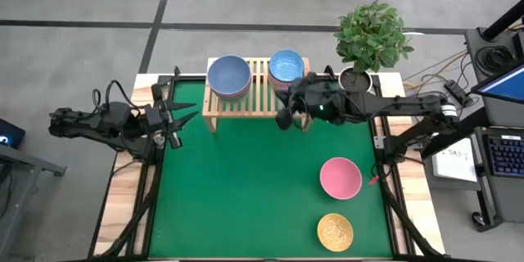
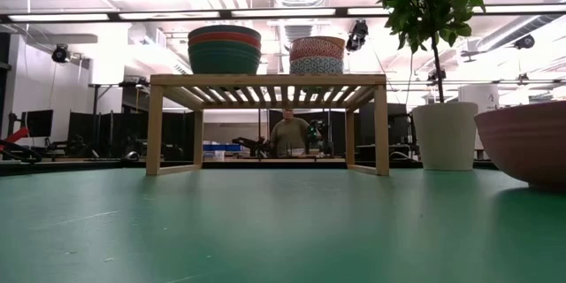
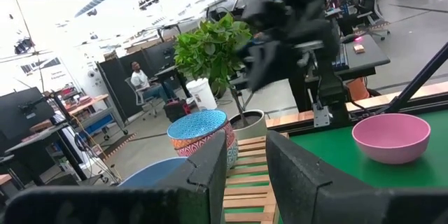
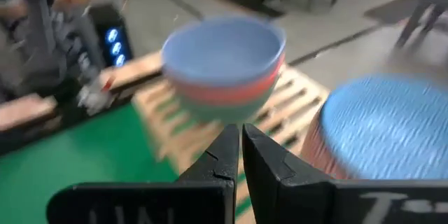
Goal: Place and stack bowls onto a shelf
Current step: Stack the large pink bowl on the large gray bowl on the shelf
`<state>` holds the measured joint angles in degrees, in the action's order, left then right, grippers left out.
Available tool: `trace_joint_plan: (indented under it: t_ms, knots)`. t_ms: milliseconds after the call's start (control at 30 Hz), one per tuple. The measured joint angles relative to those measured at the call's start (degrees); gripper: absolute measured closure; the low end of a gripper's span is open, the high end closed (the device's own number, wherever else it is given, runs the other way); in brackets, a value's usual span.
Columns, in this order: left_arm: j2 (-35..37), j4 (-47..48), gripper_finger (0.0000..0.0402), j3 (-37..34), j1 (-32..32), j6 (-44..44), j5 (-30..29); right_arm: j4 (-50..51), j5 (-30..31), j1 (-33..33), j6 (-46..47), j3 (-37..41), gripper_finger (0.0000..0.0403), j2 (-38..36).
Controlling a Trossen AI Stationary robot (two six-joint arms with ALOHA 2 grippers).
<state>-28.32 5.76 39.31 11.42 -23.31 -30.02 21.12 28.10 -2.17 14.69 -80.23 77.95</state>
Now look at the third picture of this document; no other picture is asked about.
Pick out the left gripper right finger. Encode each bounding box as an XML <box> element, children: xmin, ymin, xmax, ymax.
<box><xmin>265</xmin><ymin>130</ymin><xmax>448</xmax><ymax>224</ymax></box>

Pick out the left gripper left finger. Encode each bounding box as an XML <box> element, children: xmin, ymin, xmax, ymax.
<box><xmin>0</xmin><ymin>131</ymin><xmax>229</xmax><ymax>224</ymax></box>

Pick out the orange patterned bowl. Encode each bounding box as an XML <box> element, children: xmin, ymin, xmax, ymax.
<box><xmin>174</xmin><ymin>131</ymin><xmax>240</xmax><ymax>171</ymax></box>

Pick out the plain blue-grey bowl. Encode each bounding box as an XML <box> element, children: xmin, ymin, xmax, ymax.
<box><xmin>117</xmin><ymin>156</ymin><xmax>190</xmax><ymax>188</ymax></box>

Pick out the light blue patterned bowl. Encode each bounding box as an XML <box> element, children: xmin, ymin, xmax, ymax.
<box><xmin>167</xmin><ymin>109</ymin><xmax>232</xmax><ymax>148</ymax></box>

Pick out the wooden slatted shelf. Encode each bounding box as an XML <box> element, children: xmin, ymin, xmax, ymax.
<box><xmin>222</xmin><ymin>132</ymin><xmax>290</xmax><ymax>224</ymax></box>

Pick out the green table mat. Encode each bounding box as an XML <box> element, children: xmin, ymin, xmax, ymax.
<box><xmin>227</xmin><ymin>108</ymin><xmax>448</xmax><ymax>224</ymax></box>

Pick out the green plant in white pot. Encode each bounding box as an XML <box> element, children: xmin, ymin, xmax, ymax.
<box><xmin>173</xmin><ymin>13</ymin><xmax>269</xmax><ymax>141</ymax></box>

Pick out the white bucket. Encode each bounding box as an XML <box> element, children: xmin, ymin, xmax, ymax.
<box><xmin>185</xmin><ymin>78</ymin><xmax>218</xmax><ymax>111</ymax></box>

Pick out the black backlit keyboard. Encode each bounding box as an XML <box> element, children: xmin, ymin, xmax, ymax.
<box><xmin>331</xmin><ymin>43</ymin><xmax>351</xmax><ymax>72</ymax></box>

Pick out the black and red case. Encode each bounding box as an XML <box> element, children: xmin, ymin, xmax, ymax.
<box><xmin>163</xmin><ymin>97</ymin><xmax>192</xmax><ymax>124</ymax></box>

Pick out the orange bucket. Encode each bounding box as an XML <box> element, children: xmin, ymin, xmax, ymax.
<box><xmin>346</xmin><ymin>76</ymin><xmax>371</xmax><ymax>102</ymax></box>

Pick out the grey equipment cart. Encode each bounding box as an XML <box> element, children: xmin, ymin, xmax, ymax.
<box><xmin>300</xmin><ymin>34</ymin><xmax>391</xmax><ymax>113</ymax></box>

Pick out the plain pink bowl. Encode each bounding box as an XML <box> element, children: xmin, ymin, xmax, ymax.
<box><xmin>351</xmin><ymin>113</ymin><xmax>432</xmax><ymax>165</ymax></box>

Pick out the office chair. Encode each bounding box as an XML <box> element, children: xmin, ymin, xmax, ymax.
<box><xmin>356</xmin><ymin>0</ymin><xmax>391</xmax><ymax>42</ymax></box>
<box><xmin>124</xmin><ymin>76</ymin><xmax>159</xmax><ymax>118</ymax></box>

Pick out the black partition panel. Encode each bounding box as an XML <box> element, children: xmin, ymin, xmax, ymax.
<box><xmin>97</xmin><ymin>40</ymin><xmax>180</xmax><ymax>120</ymax></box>

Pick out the wooden top workbench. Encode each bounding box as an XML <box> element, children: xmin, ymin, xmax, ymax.
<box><xmin>29</xmin><ymin>93</ymin><xmax>130</xmax><ymax>141</ymax></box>

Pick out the black monitor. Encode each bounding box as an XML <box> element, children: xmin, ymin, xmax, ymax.
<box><xmin>0</xmin><ymin>87</ymin><xmax>56</xmax><ymax>145</ymax></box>

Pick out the grey metal bracket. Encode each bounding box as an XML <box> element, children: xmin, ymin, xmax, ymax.
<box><xmin>312</xmin><ymin>103</ymin><xmax>332</xmax><ymax>128</ymax></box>

